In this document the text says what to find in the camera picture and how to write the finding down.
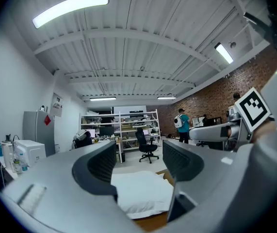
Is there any black computer monitor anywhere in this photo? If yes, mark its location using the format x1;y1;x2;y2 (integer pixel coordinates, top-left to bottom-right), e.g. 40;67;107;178
99;126;115;137

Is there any clear plastic bottle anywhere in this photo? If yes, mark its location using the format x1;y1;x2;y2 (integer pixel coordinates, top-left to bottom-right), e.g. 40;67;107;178
13;154;23;175

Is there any white wall poster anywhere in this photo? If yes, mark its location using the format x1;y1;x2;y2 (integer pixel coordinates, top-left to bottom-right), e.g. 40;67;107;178
49;92;64;117

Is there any chair with draped jacket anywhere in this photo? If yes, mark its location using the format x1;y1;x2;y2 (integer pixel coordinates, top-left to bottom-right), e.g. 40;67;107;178
72;129;93;150

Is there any white metal shelf rack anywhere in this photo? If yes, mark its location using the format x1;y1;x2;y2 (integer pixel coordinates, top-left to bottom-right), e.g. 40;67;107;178
80;109;162;164

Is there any white pillowcase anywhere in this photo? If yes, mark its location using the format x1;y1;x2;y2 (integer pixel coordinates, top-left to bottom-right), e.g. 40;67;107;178
111;170;175;220

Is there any black office chair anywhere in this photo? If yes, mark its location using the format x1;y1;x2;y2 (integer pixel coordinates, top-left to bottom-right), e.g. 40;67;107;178
135;127;160;164

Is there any grey refrigerator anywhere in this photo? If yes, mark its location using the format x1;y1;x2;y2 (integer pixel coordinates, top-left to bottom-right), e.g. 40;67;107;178
22;110;56;157

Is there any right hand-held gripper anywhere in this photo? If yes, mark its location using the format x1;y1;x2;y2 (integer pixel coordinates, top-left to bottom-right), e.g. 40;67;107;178
189;87;275;152

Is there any white box appliance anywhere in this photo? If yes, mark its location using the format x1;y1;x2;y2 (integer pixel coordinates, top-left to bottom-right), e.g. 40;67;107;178
14;139;47;167

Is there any black frame machine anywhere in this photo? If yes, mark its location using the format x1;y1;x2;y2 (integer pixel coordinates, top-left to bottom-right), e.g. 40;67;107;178
191;115;223;128

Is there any person's right forearm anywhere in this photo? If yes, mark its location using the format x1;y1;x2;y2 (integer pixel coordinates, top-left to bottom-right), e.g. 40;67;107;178
251;120;277;143

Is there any white water kettle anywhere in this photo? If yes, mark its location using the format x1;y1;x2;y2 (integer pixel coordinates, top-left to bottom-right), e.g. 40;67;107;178
1;141;14;172

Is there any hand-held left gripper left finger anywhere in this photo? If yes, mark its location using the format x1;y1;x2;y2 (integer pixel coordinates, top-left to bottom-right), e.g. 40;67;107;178
0;139;144;233

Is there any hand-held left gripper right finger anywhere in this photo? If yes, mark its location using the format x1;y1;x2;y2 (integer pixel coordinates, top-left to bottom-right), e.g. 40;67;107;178
162;129;277;233

